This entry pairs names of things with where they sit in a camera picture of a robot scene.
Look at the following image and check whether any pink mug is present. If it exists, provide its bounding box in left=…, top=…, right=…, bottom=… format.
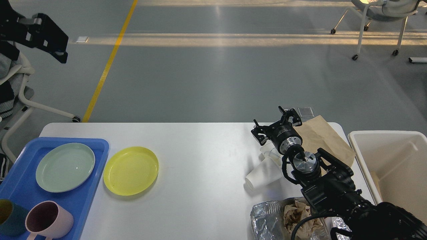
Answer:
left=25, top=200, right=74, bottom=240

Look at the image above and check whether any yellow plate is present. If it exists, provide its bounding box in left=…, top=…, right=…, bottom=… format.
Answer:
left=103, top=146, right=159, bottom=196

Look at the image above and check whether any dark teal mug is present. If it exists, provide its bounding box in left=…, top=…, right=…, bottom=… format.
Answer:
left=0, top=199, right=29, bottom=237

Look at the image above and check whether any crumpled brown paper napkin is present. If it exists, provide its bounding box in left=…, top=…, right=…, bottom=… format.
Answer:
left=283, top=200, right=324, bottom=240

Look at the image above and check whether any pale green plate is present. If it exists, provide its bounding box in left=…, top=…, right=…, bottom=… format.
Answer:
left=35, top=143, right=96, bottom=193

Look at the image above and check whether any white office chair left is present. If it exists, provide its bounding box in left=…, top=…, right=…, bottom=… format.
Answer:
left=1, top=54, right=81, bottom=182

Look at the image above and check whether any white bar on floor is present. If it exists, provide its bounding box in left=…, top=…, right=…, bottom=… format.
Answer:
left=408, top=57, right=427, bottom=64

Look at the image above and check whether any aluminium foil sheet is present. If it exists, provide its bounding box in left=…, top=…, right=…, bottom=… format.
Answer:
left=250, top=197, right=350, bottom=240

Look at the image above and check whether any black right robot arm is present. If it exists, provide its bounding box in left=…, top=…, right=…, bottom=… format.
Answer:
left=251, top=106, right=426, bottom=240

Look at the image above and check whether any small clear plastic lid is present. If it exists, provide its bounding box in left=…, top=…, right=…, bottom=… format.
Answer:
left=298, top=107, right=315, bottom=119

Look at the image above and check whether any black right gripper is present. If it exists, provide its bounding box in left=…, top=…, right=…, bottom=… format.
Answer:
left=251, top=106, right=303, bottom=154

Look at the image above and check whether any brown paper bag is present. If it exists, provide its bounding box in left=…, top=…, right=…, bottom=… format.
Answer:
left=294, top=115, right=356, bottom=167

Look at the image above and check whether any blue plastic tray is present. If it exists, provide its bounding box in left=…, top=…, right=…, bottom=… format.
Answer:
left=0, top=137, right=109, bottom=240

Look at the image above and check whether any white paper cup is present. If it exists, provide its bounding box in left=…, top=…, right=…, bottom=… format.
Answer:
left=244, top=157, right=283, bottom=190

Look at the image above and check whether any white office chair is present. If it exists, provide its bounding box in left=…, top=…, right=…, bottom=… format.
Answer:
left=1, top=54, right=81, bottom=182
left=330, top=0, right=420, bottom=61

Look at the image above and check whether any white office chair right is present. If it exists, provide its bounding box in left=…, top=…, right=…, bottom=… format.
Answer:
left=330, top=0, right=420, bottom=61

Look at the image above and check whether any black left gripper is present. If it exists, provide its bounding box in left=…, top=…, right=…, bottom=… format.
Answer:
left=0, top=0, right=69, bottom=64

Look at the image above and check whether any clear plastic cup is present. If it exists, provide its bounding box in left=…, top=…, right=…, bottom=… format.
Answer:
left=260, top=141, right=282, bottom=166

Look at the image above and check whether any white plastic bin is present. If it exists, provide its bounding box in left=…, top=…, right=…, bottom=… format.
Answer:
left=348, top=130, right=427, bottom=223

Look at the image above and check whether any white floor socket plate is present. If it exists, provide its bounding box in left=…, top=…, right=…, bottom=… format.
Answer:
left=75, top=36, right=89, bottom=43

